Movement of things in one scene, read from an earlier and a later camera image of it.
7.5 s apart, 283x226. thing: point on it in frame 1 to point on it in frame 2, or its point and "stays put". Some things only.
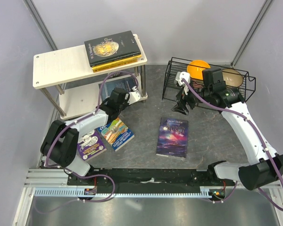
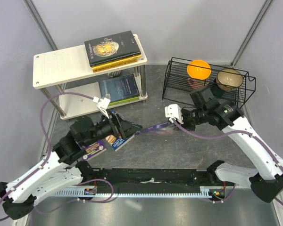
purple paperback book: (90, 145) stays put
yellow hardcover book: (94, 68) stays put
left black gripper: (125, 104) to (121, 128)
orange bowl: (195, 68) stays put
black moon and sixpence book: (107, 49) stays put
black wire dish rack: (179, 73) stays put
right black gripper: (180, 106) to (185, 125)
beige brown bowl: (232, 77) stays put
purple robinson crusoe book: (172, 139) to (160, 128)
